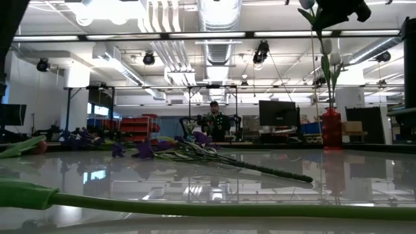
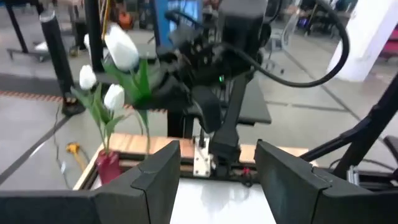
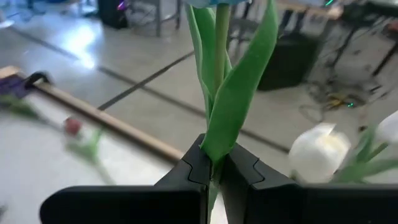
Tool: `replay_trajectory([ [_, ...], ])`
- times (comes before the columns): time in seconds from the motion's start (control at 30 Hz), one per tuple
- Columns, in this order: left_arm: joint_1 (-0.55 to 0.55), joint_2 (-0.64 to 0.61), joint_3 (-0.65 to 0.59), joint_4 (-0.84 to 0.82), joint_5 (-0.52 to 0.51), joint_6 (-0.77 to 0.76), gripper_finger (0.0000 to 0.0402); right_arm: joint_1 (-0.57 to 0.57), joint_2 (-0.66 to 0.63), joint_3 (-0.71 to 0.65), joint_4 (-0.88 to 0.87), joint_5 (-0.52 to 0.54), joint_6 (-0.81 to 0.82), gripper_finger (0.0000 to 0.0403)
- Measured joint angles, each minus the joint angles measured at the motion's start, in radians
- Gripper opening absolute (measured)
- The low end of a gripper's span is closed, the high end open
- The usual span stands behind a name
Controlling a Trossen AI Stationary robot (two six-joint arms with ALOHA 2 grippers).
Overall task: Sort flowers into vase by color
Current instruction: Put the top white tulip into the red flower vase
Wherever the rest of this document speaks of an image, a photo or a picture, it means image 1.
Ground red storage bin shelf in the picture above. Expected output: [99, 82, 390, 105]
[118, 113, 162, 144]

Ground black upright rig post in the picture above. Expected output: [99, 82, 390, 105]
[401, 16, 416, 110]

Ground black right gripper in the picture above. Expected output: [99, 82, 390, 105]
[313, 0, 358, 33]

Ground black computer monitor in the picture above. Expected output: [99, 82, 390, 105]
[0, 103, 27, 127]
[259, 99, 298, 127]

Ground white artificial tulip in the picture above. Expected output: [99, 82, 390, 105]
[328, 51, 344, 110]
[0, 177, 416, 222]
[320, 38, 334, 110]
[297, 0, 323, 144]

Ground cardboard box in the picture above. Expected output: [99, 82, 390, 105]
[341, 121, 363, 133]

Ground black panel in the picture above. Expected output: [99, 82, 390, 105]
[344, 106, 382, 144]

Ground black beam with light strips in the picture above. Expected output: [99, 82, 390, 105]
[9, 30, 404, 42]

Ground black background rig frame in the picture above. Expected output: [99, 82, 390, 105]
[64, 84, 406, 131]

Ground person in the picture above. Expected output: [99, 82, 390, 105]
[196, 100, 232, 142]

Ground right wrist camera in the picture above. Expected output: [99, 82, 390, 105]
[354, 1, 372, 23]

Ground background white flower bouquet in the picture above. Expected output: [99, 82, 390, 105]
[183, 118, 200, 142]

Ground red glass vase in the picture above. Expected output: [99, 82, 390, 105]
[321, 107, 343, 150]

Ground blue storage bins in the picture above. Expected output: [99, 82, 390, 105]
[300, 122, 323, 134]

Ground grey desk with laptop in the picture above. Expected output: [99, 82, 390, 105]
[386, 107, 416, 131]

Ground silver ventilation duct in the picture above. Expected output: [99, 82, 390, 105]
[196, 0, 243, 101]

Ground red artificial tulip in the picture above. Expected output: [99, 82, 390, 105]
[0, 135, 48, 159]

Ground small purple flower bunch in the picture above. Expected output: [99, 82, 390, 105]
[60, 127, 105, 146]

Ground black ceiling-mounted camera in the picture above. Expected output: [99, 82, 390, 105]
[252, 40, 270, 65]
[142, 51, 156, 66]
[375, 51, 392, 63]
[36, 57, 51, 73]

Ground large purple flower bunch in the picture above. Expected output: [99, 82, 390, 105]
[110, 129, 315, 183]

